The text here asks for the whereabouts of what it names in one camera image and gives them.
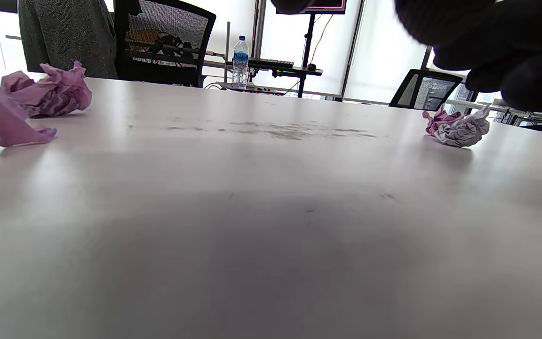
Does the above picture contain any clear plastic water bottle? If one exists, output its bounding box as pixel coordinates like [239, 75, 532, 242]
[232, 35, 250, 89]

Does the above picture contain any white paper invoice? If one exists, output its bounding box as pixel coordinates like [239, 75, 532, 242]
[433, 105, 491, 148]

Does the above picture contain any black standing desk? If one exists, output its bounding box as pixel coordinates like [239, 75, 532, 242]
[226, 13, 323, 98]

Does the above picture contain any black mesh office chair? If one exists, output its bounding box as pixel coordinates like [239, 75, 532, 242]
[115, 0, 216, 88]
[390, 69, 463, 111]

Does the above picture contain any person's left hand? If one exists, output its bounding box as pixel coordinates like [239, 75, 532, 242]
[271, 0, 542, 112]

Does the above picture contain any black monitor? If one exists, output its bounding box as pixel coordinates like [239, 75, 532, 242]
[276, 0, 347, 15]

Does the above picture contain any brown side table white frame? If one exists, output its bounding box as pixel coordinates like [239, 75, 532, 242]
[215, 81, 290, 96]

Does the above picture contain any pink paper invoice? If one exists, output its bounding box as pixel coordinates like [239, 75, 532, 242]
[2, 61, 92, 117]
[422, 107, 462, 137]
[0, 78, 57, 168]

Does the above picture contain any black keyboard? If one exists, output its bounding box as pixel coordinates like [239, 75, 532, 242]
[248, 59, 295, 67]

